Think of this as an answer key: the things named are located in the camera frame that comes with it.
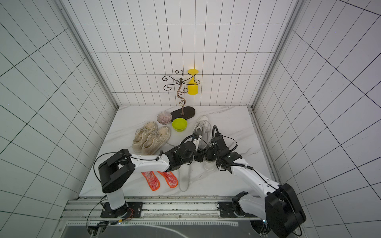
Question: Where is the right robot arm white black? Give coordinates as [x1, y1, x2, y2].
[211, 126, 307, 238]

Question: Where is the pink glass bowl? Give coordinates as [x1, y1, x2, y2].
[156, 112, 172, 125]

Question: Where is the beige lace sneaker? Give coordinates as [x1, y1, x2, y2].
[132, 121, 158, 153]
[142, 127, 171, 155]

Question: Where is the white sneaker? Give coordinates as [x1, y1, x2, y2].
[193, 116, 212, 143]
[203, 142, 216, 172]

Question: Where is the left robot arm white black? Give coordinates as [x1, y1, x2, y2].
[92, 134, 208, 219]

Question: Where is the aluminium mounting rail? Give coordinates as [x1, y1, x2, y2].
[61, 196, 261, 223]

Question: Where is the yellow plastic goblet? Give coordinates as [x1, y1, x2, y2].
[188, 69, 199, 96]

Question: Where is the red insole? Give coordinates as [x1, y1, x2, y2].
[158, 172, 178, 188]
[142, 171, 160, 191]

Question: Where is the green plastic bowl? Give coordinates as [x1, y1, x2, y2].
[172, 118, 188, 132]

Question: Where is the ornate metal cup stand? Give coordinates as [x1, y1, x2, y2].
[162, 69, 200, 121]

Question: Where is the white insole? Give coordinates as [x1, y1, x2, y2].
[179, 164, 191, 192]

